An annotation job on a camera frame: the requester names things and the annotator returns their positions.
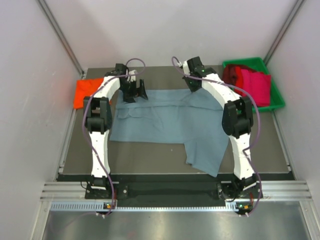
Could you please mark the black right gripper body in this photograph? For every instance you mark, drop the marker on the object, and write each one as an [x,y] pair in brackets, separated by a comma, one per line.
[189,80]

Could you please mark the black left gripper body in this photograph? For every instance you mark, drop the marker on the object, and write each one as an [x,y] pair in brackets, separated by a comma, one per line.
[130,87]

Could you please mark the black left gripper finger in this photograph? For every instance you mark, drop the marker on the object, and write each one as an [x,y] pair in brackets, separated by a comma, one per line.
[141,90]
[129,98]

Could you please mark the blue grey t shirt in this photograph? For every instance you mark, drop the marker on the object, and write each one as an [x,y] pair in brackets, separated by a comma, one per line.
[177,116]

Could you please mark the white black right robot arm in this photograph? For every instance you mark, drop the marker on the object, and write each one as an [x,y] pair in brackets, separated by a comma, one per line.
[237,120]

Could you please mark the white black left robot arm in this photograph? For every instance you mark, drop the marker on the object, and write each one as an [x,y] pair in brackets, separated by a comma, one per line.
[97,122]

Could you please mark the dark red t shirt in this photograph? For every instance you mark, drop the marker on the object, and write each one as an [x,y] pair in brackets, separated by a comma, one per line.
[229,75]

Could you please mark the orange folded t shirt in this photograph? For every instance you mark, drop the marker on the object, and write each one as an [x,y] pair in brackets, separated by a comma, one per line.
[85,88]

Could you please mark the pink t shirt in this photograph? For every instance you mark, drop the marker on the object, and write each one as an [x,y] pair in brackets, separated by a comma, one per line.
[260,88]

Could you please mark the green plastic bin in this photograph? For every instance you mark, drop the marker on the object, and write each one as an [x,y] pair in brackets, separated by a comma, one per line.
[257,64]

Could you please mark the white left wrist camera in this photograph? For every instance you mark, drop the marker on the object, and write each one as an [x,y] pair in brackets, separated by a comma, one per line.
[132,76]

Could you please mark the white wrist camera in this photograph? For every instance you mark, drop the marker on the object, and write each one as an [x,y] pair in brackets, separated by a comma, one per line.
[182,68]
[132,76]

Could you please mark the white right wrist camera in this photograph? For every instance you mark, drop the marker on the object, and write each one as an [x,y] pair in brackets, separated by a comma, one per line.
[182,68]

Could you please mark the grey slotted cable duct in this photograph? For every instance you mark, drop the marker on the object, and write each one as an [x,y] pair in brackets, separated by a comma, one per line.
[91,206]

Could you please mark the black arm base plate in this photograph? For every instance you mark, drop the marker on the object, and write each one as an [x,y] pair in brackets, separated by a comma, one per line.
[164,190]

